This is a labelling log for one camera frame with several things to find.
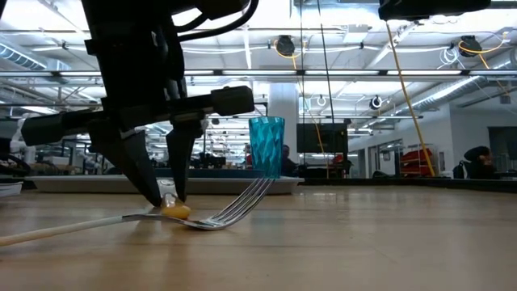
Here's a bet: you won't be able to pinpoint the metal spoon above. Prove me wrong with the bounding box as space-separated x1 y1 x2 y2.
156 179 193 221

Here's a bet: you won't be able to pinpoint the black wall monitor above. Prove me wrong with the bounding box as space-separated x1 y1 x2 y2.
296 122 350 154

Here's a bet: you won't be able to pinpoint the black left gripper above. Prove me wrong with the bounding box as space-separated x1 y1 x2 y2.
20 23 255 207

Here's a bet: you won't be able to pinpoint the white humanoid robot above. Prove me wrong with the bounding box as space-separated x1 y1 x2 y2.
10 118 38 165

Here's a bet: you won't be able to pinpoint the metal fork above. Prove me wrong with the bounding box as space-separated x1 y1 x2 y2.
0 176 276 248

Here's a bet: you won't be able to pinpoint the dark teal plate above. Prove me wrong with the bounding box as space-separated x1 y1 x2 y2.
149 167 271 179

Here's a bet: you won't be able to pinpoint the teal faceted plastic cup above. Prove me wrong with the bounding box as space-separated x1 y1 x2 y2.
247 116 286 180

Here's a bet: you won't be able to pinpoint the silver ceiling air duct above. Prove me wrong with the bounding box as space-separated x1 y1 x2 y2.
397 52 517 118

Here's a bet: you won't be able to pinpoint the yellow hanging cable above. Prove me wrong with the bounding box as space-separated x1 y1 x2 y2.
385 19 437 178

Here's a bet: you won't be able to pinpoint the grey plastic tray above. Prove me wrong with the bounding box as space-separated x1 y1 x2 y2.
24 175 305 196

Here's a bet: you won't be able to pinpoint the red storage bins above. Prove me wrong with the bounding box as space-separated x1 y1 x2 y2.
399 148 436 178

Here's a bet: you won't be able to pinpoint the white building column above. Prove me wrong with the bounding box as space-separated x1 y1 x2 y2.
267 82 301 165

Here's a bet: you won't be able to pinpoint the black hanging cable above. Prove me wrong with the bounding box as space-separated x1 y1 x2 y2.
316 0 336 124

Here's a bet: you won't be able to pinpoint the black aluminium table frame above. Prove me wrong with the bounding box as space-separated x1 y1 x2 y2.
301 176 517 194

